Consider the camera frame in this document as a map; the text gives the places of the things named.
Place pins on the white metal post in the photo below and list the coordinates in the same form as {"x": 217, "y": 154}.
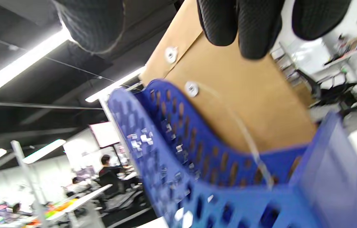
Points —
{"x": 26, "y": 177}

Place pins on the person's right hand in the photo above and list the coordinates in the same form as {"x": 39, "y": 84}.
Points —
{"x": 254, "y": 28}

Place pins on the blue perforated file holder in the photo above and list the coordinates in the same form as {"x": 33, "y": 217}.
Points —
{"x": 333, "y": 177}

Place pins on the black ceiling duct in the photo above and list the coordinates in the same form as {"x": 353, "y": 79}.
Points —
{"x": 93, "y": 22}

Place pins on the brown document pouch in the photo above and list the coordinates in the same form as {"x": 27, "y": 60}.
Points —
{"x": 245, "y": 95}

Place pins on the white display board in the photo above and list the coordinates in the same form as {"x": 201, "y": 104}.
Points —
{"x": 105, "y": 134}

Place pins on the black swivel chair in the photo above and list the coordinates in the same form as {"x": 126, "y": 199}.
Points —
{"x": 333, "y": 93}

